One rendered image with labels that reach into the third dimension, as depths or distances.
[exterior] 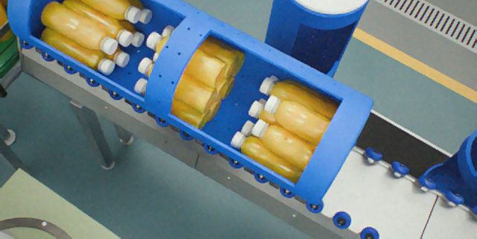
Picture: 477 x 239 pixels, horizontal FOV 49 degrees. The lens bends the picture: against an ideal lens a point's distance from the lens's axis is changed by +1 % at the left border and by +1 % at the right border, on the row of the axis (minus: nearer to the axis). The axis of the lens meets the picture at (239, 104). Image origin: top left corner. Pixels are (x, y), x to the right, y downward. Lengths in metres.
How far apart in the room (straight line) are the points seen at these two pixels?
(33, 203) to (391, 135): 1.62
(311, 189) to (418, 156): 1.29
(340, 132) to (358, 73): 1.59
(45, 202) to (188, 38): 0.48
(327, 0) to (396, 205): 0.60
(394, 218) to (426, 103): 1.37
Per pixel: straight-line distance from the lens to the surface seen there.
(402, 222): 1.42
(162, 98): 1.20
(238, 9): 2.79
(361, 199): 1.41
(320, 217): 1.36
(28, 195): 1.25
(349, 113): 1.14
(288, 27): 1.63
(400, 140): 2.41
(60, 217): 1.22
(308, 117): 1.17
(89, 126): 1.94
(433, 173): 2.39
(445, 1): 3.13
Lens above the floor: 2.21
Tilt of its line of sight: 63 degrees down
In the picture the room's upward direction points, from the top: 9 degrees clockwise
